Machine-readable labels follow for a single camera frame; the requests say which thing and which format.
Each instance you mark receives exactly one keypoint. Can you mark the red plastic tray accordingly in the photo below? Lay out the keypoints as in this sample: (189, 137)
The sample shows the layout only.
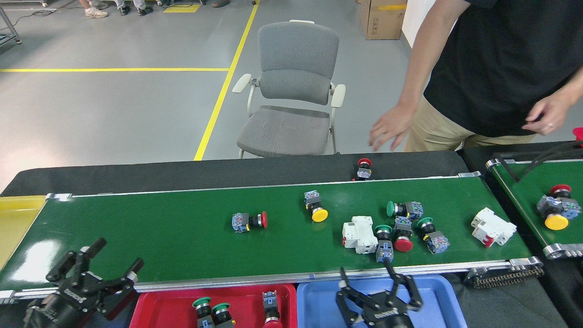
(241, 310)

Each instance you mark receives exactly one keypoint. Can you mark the blue plastic tray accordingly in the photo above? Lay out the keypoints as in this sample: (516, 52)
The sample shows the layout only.
(319, 305)

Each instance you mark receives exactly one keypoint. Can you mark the person's right forearm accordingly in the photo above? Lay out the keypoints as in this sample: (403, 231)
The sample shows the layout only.
(426, 59)

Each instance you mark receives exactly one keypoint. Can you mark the green push button switch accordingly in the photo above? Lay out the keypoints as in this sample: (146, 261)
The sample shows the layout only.
(385, 249)
(437, 241)
(222, 308)
(202, 302)
(413, 210)

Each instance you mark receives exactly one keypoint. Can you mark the short green conveyor belt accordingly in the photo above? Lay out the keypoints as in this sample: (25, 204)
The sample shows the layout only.
(526, 196)

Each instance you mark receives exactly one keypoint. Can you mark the black guide bracket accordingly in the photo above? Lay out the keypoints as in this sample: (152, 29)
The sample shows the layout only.
(517, 179)

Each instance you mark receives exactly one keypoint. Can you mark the red bin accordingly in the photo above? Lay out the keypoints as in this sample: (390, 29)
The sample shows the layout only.
(578, 134)

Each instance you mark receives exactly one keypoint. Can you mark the brown cardboard box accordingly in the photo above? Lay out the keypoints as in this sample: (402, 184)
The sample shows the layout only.
(382, 20)

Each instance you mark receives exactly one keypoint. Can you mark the grey office chair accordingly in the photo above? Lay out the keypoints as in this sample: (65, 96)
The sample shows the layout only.
(298, 50)

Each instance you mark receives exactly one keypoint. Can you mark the white circuit breaker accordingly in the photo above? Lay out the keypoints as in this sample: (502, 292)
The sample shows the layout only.
(494, 228)
(360, 234)

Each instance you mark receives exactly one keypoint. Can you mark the person's right hand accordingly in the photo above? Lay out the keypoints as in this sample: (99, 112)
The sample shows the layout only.
(394, 125)

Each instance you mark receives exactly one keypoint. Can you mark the yellow plastic tray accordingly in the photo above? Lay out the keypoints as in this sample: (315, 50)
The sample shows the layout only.
(18, 223)

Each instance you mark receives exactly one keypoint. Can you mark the person's left hand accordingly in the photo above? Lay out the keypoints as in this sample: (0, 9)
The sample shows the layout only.
(553, 111)

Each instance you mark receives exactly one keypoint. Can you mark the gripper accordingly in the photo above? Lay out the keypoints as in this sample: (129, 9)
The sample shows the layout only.
(385, 316)
(63, 310)

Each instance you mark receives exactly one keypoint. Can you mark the metal frame rack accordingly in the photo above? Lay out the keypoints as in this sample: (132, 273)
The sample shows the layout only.
(11, 27)

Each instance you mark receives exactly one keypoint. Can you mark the person's left forearm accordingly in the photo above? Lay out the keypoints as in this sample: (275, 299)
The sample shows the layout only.
(573, 89)

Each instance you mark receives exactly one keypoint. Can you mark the long green conveyor belt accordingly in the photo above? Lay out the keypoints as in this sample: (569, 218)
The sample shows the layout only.
(182, 228)

